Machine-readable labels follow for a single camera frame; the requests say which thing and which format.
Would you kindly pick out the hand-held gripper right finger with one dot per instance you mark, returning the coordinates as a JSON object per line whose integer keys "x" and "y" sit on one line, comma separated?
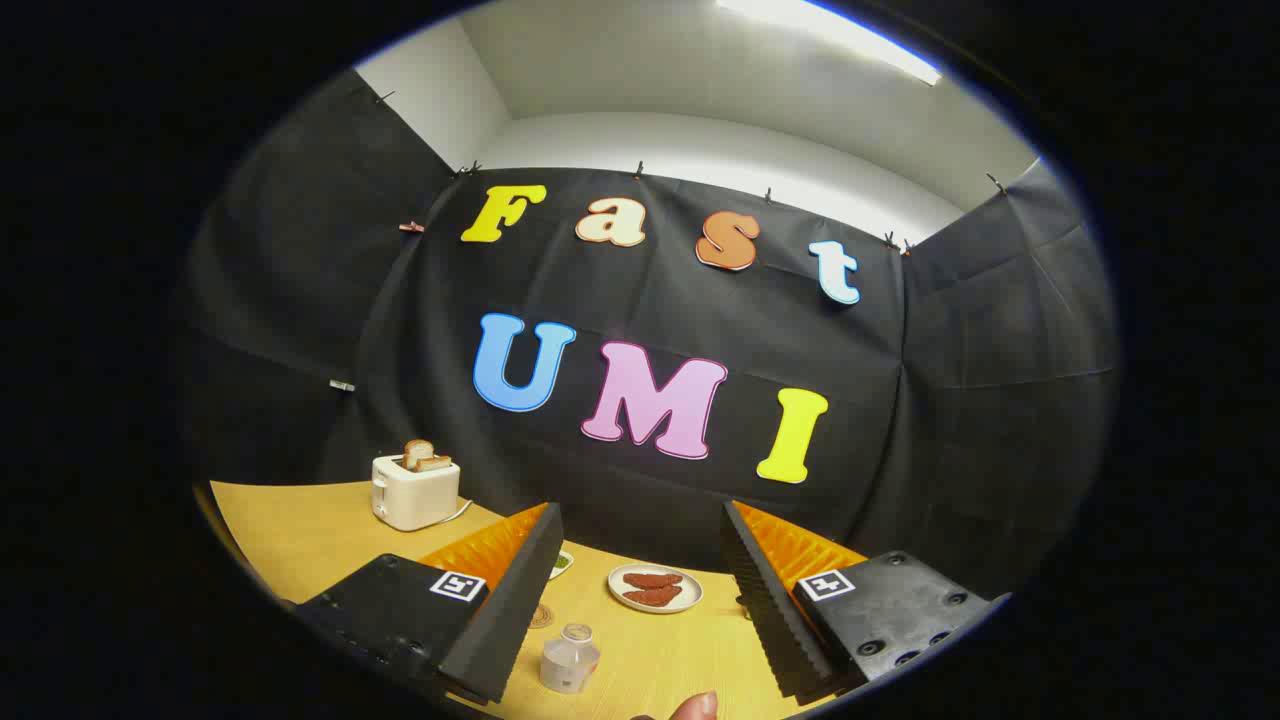
{"x": 765, "y": 600}

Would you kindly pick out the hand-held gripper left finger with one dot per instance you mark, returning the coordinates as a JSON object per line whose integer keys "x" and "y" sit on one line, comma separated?
{"x": 515, "y": 600}

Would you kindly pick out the round wooden coaster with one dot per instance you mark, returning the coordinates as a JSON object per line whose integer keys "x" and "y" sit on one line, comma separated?
{"x": 541, "y": 616}

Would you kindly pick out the clear juice bottle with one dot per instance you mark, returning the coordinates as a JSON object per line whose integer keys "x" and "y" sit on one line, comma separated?
{"x": 568, "y": 662}

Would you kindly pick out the white divided condiment dish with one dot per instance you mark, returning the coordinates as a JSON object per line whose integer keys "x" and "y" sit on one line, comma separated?
{"x": 562, "y": 564}

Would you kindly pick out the white round plate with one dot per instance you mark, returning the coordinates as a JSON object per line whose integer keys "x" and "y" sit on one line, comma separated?
{"x": 690, "y": 590}

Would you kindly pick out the brown meat piece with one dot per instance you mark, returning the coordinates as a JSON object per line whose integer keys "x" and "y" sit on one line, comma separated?
{"x": 652, "y": 580}
{"x": 652, "y": 597}

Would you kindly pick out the cream toaster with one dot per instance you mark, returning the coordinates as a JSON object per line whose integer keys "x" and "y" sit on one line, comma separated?
{"x": 410, "y": 495}

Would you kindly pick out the toast slice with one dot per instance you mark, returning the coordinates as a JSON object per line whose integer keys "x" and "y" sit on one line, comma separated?
{"x": 417, "y": 452}
{"x": 436, "y": 463}

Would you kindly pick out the wooden table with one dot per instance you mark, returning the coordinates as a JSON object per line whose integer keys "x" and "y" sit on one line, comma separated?
{"x": 300, "y": 530}

